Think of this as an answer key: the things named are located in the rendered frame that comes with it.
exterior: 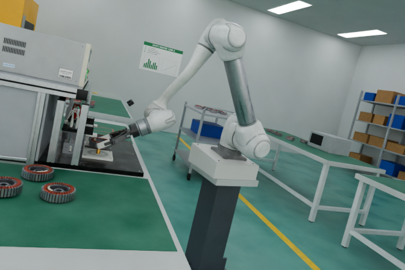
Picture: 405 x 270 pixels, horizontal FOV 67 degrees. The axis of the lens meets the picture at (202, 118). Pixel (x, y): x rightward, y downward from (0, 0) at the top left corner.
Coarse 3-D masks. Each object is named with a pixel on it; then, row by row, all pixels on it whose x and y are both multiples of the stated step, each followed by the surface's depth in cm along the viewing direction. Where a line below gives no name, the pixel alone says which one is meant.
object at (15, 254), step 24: (96, 120) 269; (144, 168) 165; (0, 264) 71; (24, 264) 73; (48, 264) 74; (72, 264) 76; (96, 264) 78; (120, 264) 81; (144, 264) 83; (168, 264) 85
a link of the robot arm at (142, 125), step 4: (140, 120) 165; (144, 120) 164; (136, 124) 164; (140, 124) 162; (144, 124) 163; (140, 128) 162; (144, 128) 162; (148, 128) 163; (140, 132) 163; (144, 132) 163; (148, 132) 164
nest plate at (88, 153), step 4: (84, 148) 164; (88, 148) 166; (84, 152) 157; (88, 152) 158; (92, 152) 160; (100, 152) 163; (104, 152) 165; (108, 152) 167; (84, 156) 152; (88, 156) 153; (92, 156) 154; (96, 156) 156; (100, 156) 157; (104, 156) 159; (108, 156) 160; (112, 156) 162; (108, 160) 157; (112, 160) 157
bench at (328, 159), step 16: (288, 144) 412; (304, 144) 447; (272, 160) 571; (320, 160) 351; (336, 160) 357; (352, 160) 389; (320, 176) 352; (320, 192) 350; (368, 192) 379; (320, 208) 355; (336, 208) 363; (368, 208) 378
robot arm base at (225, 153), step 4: (212, 148) 198; (216, 148) 196; (220, 148) 192; (224, 148) 190; (216, 152) 194; (220, 152) 190; (224, 152) 190; (228, 152) 189; (232, 152) 189; (236, 152) 190; (240, 152) 192; (224, 156) 186; (228, 156) 187; (232, 156) 189; (236, 156) 190; (240, 156) 193; (244, 160) 193
